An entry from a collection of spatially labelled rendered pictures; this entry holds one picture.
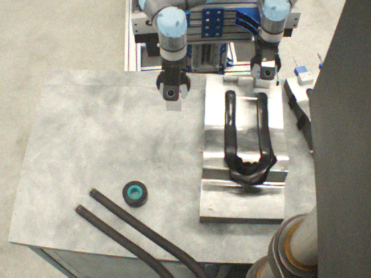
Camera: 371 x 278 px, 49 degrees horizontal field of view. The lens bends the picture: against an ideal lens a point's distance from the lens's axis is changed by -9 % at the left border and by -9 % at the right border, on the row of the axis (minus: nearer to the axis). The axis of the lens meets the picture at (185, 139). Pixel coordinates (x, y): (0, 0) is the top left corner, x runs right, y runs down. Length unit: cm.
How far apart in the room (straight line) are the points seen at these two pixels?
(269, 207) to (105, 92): 72
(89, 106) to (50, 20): 160
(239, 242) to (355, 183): 113
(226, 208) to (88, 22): 199
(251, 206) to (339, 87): 107
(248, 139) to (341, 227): 113
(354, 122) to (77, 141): 133
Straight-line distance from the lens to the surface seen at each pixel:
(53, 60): 286
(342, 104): 28
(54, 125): 159
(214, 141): 136
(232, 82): 155
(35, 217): 146
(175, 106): 140
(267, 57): 137
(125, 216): 132
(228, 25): 184
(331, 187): 30
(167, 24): 112
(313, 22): 310
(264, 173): 133
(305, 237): 53
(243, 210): 134
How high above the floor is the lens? 211
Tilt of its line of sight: 61 degrees down
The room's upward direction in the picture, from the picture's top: straight up
